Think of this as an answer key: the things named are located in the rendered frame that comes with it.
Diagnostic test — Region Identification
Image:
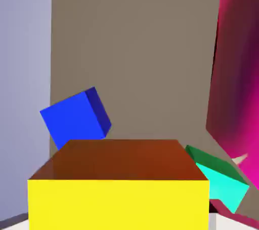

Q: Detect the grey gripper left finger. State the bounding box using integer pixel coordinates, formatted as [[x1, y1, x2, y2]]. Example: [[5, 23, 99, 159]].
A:
[[0, 212, 29, 230]]

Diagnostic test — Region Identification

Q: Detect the small cyan cube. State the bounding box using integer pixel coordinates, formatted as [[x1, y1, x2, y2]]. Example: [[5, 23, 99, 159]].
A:
[[184, 144, 250, 214]]

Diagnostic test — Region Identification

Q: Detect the small yellow cube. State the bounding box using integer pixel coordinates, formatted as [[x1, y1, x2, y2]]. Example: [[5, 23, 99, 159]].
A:
[[27, 139, 210, 230]]

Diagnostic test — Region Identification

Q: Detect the small blue cube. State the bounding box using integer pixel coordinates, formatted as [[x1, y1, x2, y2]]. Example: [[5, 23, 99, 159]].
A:
[[39, 86, 112, 151]]

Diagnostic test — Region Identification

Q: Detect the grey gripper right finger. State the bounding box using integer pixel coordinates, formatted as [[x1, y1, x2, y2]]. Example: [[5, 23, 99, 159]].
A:
[[209, 199, 259, 230]]

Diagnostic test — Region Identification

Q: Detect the large pink box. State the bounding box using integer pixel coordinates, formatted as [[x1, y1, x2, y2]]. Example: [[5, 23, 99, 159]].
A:
[[205, 0, 259, 190]]

